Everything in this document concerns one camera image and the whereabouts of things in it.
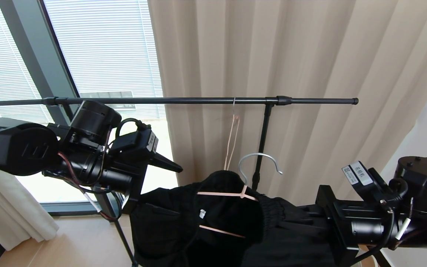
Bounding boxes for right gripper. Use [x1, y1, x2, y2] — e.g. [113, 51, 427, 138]
[315, 185, 395, 266]

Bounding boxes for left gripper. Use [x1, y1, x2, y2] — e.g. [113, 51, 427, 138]
[45, 146, 183, 215]

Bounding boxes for black shorts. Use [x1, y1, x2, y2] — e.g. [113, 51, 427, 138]
[129, 170, 342, 267]

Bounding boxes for pink clothes hanger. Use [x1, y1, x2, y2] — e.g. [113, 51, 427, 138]
[224, 97, 241, 171]
[198, 153, 284, 238]

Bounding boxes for black clothes rack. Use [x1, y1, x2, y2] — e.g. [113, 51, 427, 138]
[0, 96, 358, 267]

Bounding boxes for beige curtain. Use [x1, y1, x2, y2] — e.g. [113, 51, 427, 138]
[0, 169, 60, 251]
[148, 0, 427, 208]

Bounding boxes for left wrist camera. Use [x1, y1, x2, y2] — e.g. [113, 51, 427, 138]
[108, 128, 159, 158]

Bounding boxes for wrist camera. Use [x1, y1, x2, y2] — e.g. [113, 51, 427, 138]
[341, 161, 408, 208]
[108, 128, 159, 158]

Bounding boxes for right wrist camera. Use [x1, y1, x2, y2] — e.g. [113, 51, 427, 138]
[341, 161, 408, 208]

